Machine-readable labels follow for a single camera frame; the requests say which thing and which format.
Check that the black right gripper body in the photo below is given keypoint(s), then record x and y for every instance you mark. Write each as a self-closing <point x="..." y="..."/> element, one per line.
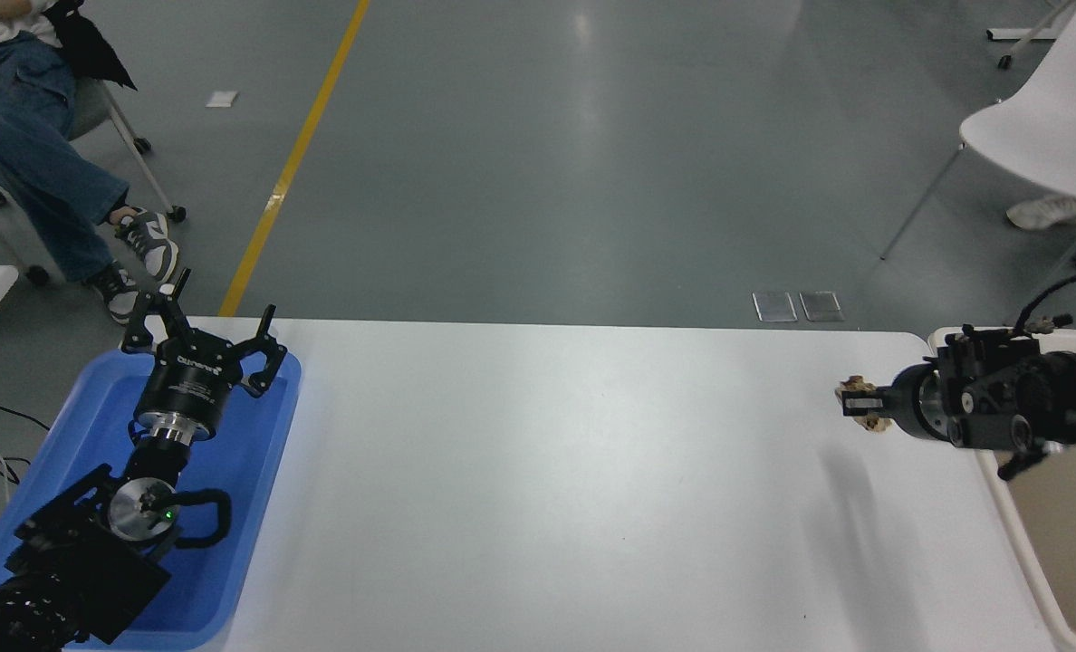
<point x="905" y="403"/>

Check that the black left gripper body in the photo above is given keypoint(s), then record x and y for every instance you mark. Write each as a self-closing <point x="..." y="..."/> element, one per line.
<point x="185" y="385"/>

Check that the tan paper ball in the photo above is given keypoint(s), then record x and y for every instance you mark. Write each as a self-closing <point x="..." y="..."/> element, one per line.
<point x="871" y="422"/>

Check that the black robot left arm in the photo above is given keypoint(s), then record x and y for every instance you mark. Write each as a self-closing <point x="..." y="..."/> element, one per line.
<point x="76" y="561"/>

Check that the blue plastic tray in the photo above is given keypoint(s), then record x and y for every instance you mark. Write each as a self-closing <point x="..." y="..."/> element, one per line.
<point x="248" y="453"/>

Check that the silver floor plate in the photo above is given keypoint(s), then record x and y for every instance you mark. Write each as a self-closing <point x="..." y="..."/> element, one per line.
<point x="821" y="306"/>
<point x="775" y="306"/>

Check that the large pale bin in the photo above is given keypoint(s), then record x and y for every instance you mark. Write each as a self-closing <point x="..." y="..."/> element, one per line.
<point x="1072" y="543"/>

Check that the grey wheeled chair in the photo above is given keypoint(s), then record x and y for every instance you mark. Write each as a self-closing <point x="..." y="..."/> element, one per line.
<point x="94" y="109"/>

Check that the person with white shoes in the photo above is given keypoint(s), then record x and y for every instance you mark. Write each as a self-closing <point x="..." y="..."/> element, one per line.
<point x="1045" y="213"/>

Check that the black jacket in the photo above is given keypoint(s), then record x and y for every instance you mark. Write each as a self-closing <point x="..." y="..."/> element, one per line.
<point x="85" y="41"/>

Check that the white shell chair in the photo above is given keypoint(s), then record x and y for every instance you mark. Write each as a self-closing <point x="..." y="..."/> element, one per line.
<point x="1054" y="118"/>

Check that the white furniture base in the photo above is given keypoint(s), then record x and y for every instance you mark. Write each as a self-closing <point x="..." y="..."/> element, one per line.
<point x="1023" y="33"/>

